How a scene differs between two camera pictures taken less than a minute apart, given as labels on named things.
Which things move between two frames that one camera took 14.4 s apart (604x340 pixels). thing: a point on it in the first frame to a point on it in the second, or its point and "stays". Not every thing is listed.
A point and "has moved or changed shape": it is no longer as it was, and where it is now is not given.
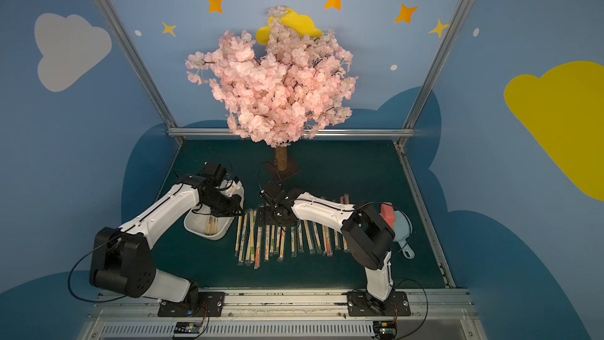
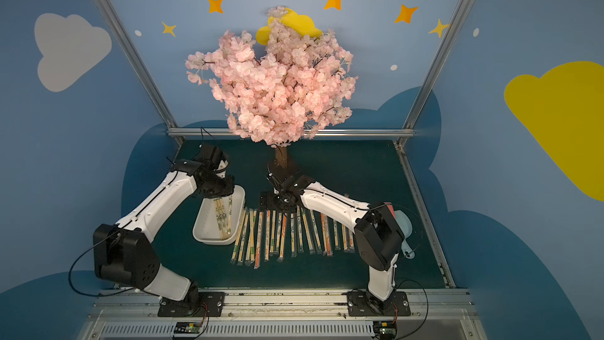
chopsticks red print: x=259 y=247 stays
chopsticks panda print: x=212 y=226 to x=223 y=212
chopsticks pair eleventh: x=267 y=242 stays
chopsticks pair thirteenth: x=241 y=262 stays
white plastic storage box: x=200 y=223 has moved or changed shape
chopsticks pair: x=278 y=238 stays
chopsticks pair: x=301 y=234 stays
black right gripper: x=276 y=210 to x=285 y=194
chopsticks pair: x=327 y=241 stays
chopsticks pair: x=282 y=242 stays
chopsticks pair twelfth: x=251 y=236 stays
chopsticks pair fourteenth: x=238 y=235 has moved or changed shape
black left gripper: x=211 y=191 to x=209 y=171
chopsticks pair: x=272 y=238 stays
